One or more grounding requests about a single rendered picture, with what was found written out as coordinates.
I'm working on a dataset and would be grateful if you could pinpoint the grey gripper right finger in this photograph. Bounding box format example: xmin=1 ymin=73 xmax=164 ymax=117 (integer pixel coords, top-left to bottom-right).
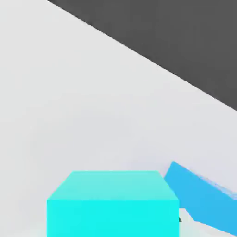
xmin=179 ymin=208 xmax=206 ymax=237

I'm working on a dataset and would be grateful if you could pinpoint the large blue box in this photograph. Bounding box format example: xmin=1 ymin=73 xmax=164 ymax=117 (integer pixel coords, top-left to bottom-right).
xmin=163 ymin=161 xmax=237 ymax=237

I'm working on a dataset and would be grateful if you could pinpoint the small cyan cube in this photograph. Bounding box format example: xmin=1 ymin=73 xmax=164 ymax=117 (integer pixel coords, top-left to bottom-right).
xmin=46 ymin=170 xmax=180 ymax=237

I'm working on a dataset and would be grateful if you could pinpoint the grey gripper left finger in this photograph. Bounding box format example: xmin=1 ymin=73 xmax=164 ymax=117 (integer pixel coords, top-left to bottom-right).
xmin=20 ymin=209 xmax=48 ymax=237

